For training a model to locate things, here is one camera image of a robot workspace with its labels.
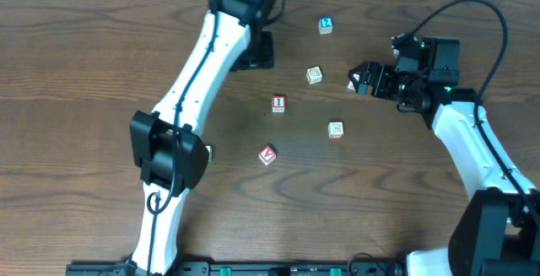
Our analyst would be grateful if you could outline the red letter I block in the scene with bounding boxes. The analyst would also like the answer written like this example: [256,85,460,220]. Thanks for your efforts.
[272,95,286,113]

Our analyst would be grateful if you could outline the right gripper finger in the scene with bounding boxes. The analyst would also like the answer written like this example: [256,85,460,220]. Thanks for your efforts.
[351,78,364,95]
[348,61,371,78]

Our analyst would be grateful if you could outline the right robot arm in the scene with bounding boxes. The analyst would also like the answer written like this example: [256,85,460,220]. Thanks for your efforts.
[348,34,539,275]

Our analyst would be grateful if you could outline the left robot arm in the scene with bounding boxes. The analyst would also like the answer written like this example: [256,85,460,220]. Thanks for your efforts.
[123,0,276,275]

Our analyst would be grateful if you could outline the red edged picture block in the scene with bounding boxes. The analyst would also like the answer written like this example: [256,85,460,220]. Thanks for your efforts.
[328,122,344,138]

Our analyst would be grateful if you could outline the cream picture block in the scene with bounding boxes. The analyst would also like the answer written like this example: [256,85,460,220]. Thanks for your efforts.
[347,73,359,91]

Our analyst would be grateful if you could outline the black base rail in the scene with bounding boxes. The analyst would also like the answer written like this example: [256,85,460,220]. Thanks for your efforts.
[65,261,408,276]

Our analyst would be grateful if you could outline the blue number 2 block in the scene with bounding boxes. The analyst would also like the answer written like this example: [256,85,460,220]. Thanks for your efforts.
[318,17,334,35]

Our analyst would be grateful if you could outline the red letter A block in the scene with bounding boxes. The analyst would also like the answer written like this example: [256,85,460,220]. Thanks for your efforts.
[258,145,277,165]

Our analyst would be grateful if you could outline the green edged picture block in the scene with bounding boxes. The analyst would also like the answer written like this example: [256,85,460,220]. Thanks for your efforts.
[206,145,214,161]

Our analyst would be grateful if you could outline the snail picture block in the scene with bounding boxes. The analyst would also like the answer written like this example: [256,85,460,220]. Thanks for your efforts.
[306,67,323,84]

